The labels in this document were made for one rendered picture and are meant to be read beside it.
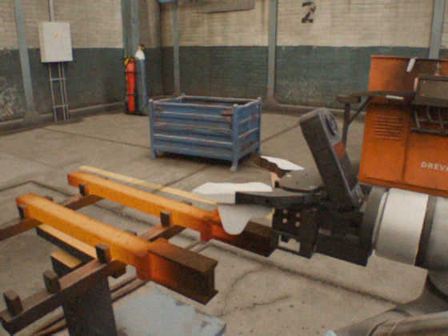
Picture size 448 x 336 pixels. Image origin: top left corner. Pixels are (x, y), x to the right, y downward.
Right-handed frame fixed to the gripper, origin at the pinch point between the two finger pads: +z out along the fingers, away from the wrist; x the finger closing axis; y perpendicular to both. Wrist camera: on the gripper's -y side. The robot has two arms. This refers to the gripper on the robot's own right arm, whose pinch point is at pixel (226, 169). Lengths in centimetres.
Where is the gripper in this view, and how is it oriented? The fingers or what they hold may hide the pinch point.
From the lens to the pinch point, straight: 45.7
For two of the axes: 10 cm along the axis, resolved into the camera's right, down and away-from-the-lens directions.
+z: -8.3, -1.8, 5.3
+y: 0.0, 9.5, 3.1
